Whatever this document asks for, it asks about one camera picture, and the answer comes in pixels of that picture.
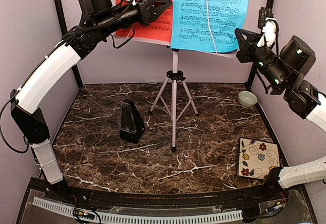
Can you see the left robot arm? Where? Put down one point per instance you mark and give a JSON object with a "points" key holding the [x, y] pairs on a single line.
{"points": [[99, 19]]}

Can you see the black metronome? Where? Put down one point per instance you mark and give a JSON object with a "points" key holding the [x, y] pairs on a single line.
{"points": [[132, 126]]}

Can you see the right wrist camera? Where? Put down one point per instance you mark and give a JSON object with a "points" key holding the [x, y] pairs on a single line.
{"points": [[269, 26]]}

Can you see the blue sheet music paper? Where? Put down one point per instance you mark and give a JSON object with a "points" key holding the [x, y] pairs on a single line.
{"points": [[207, 25]]}

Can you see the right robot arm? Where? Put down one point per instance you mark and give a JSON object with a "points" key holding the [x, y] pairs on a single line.
{"points": [[286, 72]]}

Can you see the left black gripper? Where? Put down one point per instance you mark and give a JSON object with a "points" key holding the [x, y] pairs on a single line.
{"points": [[148, 11]]}

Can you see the pale green bowl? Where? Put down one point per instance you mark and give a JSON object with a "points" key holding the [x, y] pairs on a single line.
{"points": [[247, 99]]}

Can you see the red sheet music paper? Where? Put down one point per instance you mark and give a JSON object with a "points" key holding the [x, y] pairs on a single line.
{"points": [[156, 22]]}

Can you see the floral ceramic tile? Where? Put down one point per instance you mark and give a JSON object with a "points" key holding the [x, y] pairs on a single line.
{"points": [[257, 158]]}

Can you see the white music stand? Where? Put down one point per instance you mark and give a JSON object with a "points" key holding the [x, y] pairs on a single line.
{"points": [[176, 77]]}

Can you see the white slotted cable duct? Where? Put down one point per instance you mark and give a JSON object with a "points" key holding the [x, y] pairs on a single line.
{"points": [[139, 215]]}

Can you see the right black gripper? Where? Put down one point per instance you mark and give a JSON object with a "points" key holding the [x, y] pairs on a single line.
{"points": [[246, 46]]}

